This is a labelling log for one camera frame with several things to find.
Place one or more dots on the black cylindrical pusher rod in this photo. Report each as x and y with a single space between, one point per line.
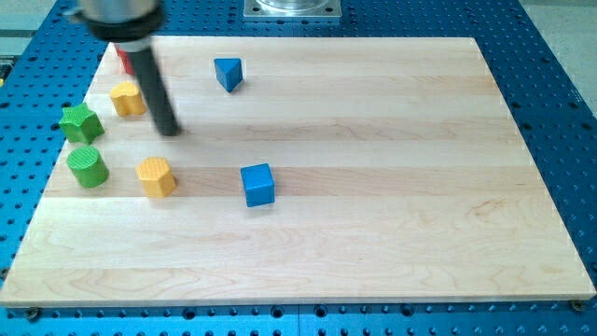
147 72

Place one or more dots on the yellow heart block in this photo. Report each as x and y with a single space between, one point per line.
127 99

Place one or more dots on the red block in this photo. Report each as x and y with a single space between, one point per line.
125 60

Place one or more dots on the blue triangle block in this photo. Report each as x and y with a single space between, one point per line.
229 72

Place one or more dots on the green star block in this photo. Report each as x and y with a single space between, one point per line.
80 124

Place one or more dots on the yellow hexagon block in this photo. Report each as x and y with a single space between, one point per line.
156 177

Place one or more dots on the blue perforated table plate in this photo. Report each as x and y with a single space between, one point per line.
555 121

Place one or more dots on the green cylinder block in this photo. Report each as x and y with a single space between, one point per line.
87 166

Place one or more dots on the blue cube block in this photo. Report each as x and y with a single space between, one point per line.
258 184

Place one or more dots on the wooden board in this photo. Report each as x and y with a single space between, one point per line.
400 175

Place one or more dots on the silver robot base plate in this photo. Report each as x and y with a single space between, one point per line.
292 9

